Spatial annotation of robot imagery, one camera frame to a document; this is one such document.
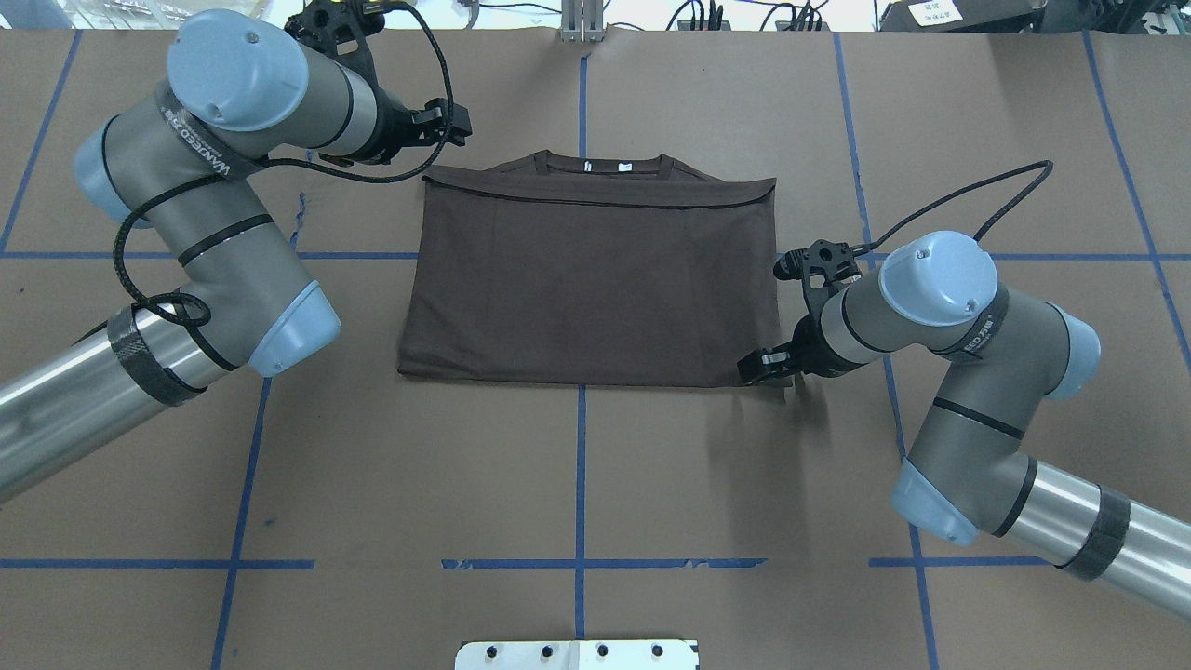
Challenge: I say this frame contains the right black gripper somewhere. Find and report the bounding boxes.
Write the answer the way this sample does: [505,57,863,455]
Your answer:
[737,314,838,386]

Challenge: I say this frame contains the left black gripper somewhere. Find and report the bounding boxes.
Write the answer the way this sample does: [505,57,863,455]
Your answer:
[372,88,473,164]

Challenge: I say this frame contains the dark brown t-shirt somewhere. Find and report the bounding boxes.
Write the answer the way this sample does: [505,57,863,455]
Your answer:
[395,150,780,387]

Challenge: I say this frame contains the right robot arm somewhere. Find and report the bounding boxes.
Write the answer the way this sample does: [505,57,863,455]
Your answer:
[738,232,1190,620]

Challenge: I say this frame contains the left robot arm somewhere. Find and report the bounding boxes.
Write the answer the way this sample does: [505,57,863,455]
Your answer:
[1,1,472,501]

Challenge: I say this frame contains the aluminium frame post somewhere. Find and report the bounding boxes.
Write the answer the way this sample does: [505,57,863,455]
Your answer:
[559,0,607,44]

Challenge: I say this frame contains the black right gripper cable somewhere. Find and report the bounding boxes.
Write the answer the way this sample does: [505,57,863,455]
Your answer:
[856,159,1055,257]

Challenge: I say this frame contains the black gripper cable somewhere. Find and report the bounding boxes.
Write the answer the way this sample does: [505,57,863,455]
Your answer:
[856,159,1055,257]
[112,0,457,327]

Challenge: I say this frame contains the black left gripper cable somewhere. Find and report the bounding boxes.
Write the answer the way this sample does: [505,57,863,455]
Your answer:
[112,0,457,327]

